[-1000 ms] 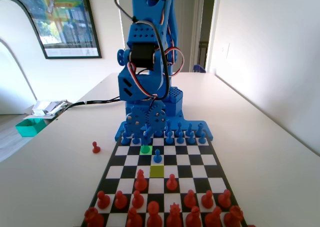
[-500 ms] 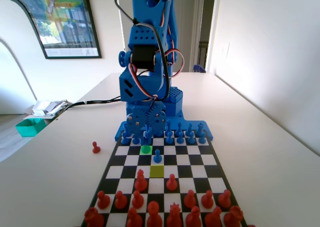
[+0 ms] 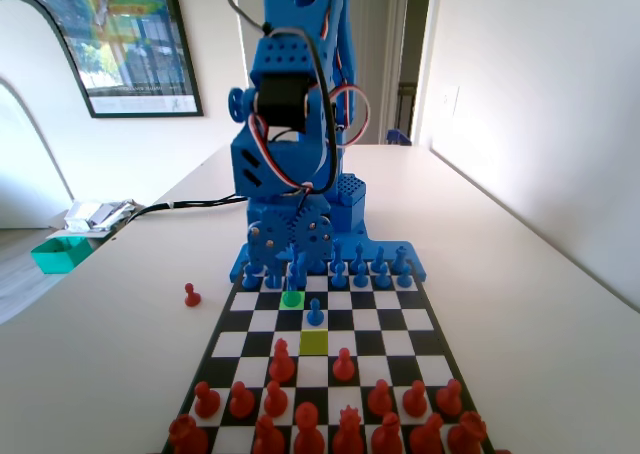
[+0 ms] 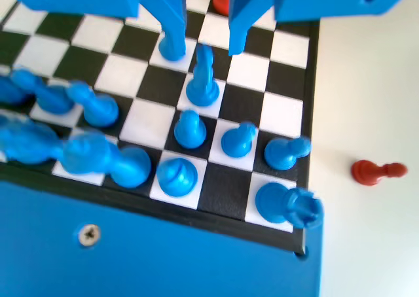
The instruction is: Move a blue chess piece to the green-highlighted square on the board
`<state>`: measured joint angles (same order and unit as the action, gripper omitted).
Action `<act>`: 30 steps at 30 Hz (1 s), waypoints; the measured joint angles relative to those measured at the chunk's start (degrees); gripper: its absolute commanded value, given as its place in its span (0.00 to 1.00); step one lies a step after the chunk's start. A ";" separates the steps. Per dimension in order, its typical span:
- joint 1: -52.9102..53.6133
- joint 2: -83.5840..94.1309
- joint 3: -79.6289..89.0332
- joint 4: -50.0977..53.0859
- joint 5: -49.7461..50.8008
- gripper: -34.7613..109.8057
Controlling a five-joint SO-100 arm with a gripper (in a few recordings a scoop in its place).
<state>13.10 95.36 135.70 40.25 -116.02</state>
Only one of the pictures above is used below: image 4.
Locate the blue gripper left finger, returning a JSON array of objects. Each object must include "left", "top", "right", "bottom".
[{"left": 2, "top": 0, "right": 187, "bottom": 55}]

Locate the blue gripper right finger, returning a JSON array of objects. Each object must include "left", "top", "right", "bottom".
[{"left": 228, "top": 0, "right": 407, "bottom": 56}]

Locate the blue bishop chess piece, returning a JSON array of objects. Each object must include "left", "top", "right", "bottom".
[
  {"left": 156, "top": 158, "right": 199, "bottom": 198},
  {"left": 185, "top": 43, "right": 220, "bottom": 107},
  {"left": 0, "top": 115, "right": 65, "bottom": 166}
]

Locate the blue pawn chess piece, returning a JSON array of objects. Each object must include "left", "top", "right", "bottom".
[
  {"left": 0, "top": 76, "right": 30, "bottom": 107},
  {"left": 158, "top": 31, "right": 188, "bottom": 62},
  {"left": 173, "top": 109, "right": 208, "bottom": 149},
  {"left": 221, "top": 122, "right": 258, "bottom": 159},
  {"left": 65, "top": 80, "right": 119, "bottom": 128},
  {"left": 264, "top": 135, "right": 312, "bottom": 171},
  {"left": 11, "top": 67, "right": 75, "bottom": 114}
]

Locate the blue queen chess piece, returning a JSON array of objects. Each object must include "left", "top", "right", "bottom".
[{"left": 62, "top": 130, "right": 114, "bottom": 175}]

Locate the blue king chess piece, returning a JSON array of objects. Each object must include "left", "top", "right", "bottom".
[{"left": 107, "top": 145, "right": 152, "bottom": 189}]

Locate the blue plastic chess rook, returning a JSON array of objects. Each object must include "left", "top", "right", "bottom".
[{"left": 255, "top": 182, "right": 325, "bottom": 230}]

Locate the red pawn chess piece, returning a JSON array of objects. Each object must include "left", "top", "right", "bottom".
[{"left": 351, "top": 159, "right": 409, "bottom": 186}]

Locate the black and white chessboard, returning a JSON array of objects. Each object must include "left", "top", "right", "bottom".
[{"left": 0, "top": 0, "right": 320, "bottom": 255}]

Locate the silver screw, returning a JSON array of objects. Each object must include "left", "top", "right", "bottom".
[{"left": 78, "top": 224, "right": 101, "bottom": 247}]

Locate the blue board holder plate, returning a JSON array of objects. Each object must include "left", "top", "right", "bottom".
[{"left": 0, "top": 179, "right": 325, "bottom": 297}]

